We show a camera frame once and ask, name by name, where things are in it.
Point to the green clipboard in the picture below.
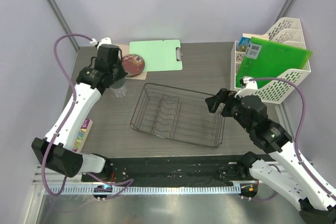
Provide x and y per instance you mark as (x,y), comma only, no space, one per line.
(158,55)

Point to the black wire dish rack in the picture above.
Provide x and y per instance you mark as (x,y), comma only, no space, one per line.
(179,115)

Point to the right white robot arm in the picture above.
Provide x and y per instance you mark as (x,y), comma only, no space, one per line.
(305,188)

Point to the beige folder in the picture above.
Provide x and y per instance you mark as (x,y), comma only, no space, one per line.
(125,51)

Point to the green plastic folder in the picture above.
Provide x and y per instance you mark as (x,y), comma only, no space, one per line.
(266,58)

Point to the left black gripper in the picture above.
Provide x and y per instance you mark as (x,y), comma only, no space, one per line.
(122,72)

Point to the blue booklet in organizer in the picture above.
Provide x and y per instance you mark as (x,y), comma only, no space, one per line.
(243,43)

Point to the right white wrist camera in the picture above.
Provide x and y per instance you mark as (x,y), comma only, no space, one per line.
(248,87)

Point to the white file organizer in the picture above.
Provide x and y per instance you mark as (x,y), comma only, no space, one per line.
(286,31)

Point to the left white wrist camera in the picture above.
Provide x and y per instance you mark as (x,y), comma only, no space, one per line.
(98,43)

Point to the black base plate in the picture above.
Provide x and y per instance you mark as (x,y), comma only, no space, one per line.
(184,171)

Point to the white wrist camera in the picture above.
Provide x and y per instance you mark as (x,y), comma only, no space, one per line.
(98,43)
(248,87)

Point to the red floral plate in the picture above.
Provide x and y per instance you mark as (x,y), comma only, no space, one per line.
(134,64)

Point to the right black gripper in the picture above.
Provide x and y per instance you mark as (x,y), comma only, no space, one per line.
(223,96)

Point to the white slotted cable duct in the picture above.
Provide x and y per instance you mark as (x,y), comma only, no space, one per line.
(100,189)

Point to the clear glass tumbler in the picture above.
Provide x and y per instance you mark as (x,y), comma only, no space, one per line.
(119,88)

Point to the purple treehouse book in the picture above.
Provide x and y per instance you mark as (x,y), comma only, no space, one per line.
(82,135)

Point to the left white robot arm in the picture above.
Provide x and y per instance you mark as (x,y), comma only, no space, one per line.
(55,150)

